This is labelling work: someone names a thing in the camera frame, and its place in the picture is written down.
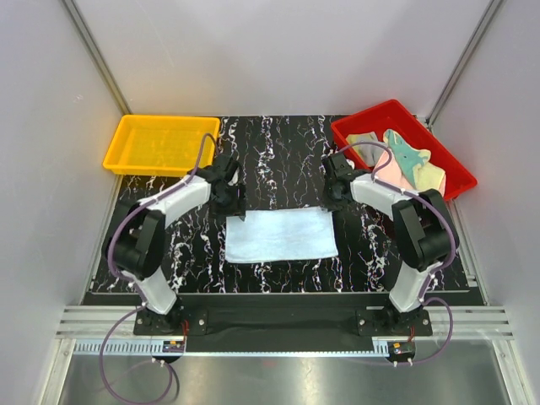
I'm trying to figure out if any left corner aluminium post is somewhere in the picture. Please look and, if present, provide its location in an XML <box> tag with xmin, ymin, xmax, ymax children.
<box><xmin>60</xmin><ymin>0</ymin><xmax>132</xmax><ymax>115</ymax></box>

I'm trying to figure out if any small electronics board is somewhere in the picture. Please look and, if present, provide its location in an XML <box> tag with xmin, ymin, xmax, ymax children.
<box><xmin>162</xmin><ymin>339</ymin><xmax>186</xmax><ymax>354</ymax></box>
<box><xmin>389</xmin><ymin>341</ymin><xmax>416</xmax><ymax>358</ymax></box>

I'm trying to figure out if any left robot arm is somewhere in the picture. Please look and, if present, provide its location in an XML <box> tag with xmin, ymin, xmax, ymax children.
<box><xmin>102</xmin><ymin>155</ymin><xmax>246</xmax><ymax>334</ymax></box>

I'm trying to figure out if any grey towel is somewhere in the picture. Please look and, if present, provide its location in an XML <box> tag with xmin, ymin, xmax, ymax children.
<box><xmin>346</xmin><ymin>132</ymin><xmax>385</xmax><ymax>167</ymax></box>

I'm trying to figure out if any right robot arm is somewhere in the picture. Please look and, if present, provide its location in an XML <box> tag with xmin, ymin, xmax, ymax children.
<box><xmin>322</xmin><ymin>153</ymin><xmax>459</xmax><ymax>335</ymax></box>

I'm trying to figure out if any red plastic bin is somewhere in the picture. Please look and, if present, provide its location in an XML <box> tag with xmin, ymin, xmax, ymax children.
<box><xmin>331</xmin><ymin>100</ymin><xmax>478</xmax><ymax>201</ymax></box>

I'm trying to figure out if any corner aluminium post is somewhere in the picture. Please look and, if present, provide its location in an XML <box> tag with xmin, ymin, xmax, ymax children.
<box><xmin>425</xmin><ymin>0</ymin><xmax>505</xmax><ymax>132</ymax></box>
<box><xmin>60</xmin><ymin>0</ymin><xmax>132</xmax><ymax>115</ymax></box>

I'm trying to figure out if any aluminium frame rail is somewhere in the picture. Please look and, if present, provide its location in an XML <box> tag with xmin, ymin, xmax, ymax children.
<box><xmin>56</xmin><ymin>305</ymin><xmax>514</xmax><ymax>357</ymax></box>

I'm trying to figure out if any yellow plastic bin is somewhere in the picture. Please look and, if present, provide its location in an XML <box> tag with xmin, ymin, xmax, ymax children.
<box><xmin>103</xmin><ymin>115</ymin><xmax>220</xmax><ymax>177</ymax></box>

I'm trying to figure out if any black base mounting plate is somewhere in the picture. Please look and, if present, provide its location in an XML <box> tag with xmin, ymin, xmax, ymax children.
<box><xmin>133</xmin><ymin>293</ymin><xmax>433</xmax><ymax>338</ymax></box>

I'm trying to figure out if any left small electronics board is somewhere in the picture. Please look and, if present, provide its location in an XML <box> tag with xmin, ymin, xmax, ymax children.
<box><xmin>162</xmin><ymin>339</ymin><xmax>186</xmax><ymax>354</ymax></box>

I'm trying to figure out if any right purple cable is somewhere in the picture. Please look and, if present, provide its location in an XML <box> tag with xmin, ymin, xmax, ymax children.
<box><xmin>335</xmin><ymin>142</ymin><xmax>461</xmax><ymax>366</ymax></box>

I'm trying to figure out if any right small electronics board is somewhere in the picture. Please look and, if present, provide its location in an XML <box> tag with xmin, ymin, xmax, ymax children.
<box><xmin>389</xmin><ymin>341</ymin><xmax>416</xmax><ymax>358</ymax></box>

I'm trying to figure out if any light blue towel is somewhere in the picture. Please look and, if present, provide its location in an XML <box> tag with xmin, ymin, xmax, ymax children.
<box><xmin>224</xmin><ymin>207</ymin><xmax>338</xmax><ymax>264</ymax></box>

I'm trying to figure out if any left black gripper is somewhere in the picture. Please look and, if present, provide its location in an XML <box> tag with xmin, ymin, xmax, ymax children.
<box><xmin>209</xmin><ymin>181</ymin><xmax>246</xmax><ymax>221</ymax></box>

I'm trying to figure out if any yellow-green towel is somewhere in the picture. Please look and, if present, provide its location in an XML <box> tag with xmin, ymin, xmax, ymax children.
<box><xmin>413</xmin><ymin>162</ymin><xmax>446</xmax><ymax>196</ymax></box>

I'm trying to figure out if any right corner aluminium post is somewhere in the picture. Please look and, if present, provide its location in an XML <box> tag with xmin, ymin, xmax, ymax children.
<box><xmin>425</xmin><ymin>0</ymin><xmax>505</xmax><ymax>132</ymax></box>

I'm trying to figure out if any pink towel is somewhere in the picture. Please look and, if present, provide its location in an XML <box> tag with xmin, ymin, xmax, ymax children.
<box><xmin>374</xmin><ymin>150</ymin><xmax>416</xmax><ymax>192</ymax></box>

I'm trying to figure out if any teal patterned towel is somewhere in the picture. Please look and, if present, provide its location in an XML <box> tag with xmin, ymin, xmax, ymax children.
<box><xmin>383</xmin><ymin>129</ymin><xmax>431</xmax><ymax>183</ymax></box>

